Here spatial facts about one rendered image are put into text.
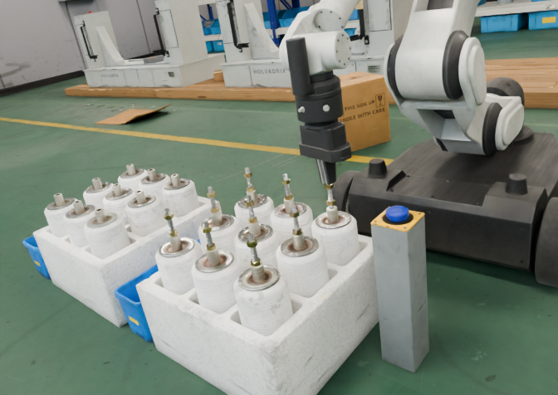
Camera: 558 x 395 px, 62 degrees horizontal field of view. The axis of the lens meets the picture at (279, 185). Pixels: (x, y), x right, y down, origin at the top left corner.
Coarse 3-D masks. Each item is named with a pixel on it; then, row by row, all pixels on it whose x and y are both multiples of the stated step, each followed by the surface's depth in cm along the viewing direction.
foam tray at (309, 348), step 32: (160, 288) 97; (352, 288) 92; (160, 320) 98; (192, 320) 88; (224, 320) 84; (288, 320) 81; (320, 320) 85; (352, 320) 94; (192, 352) 94; (224, 352) 84; (256, 352) 77; (288, 352) 78; (320, 352) 86; (224, 384) 90; (256, 384) 82; (288, 384) 80; (320, 384) 88
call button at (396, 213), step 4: (388, 208) 82; (392, 208) 81; (396, 208) 81; (400, 208) 81; (404, 208) 81; (408, 208) 81; (388, 212) 80; (392, 212) 80; (396, 212) 80; (400, 212) 79; (404, 212) 79; (408, 212) 79; (388, 216) 80; (392, 216) 79; (396, 216) 79; (400, 216) 79; (404, 216) 79; (408, 216) 80; (392, 220) 80; (396, 220) 80; (400, 220) 80
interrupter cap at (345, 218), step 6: (318, 216) 99; (324, 216) 99; (342, 216) 98; (348, 216) 98; (318, 222) 97; (324, 222) 97; (336, 222) 96; (342, 222) 95; (348, 222) 95; (324, 228) 95; (330, 228) 94; (336, 228) 94
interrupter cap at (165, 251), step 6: (186, 240) 99; (192, 240) 98; (162, 246) 98; (168, 246) 97; (186, 246) 96; (192, 246) 95; (162, 252) 95; (168, 252) 95; (174, 252) 95; (180, 252) 94; (186, 252) 94
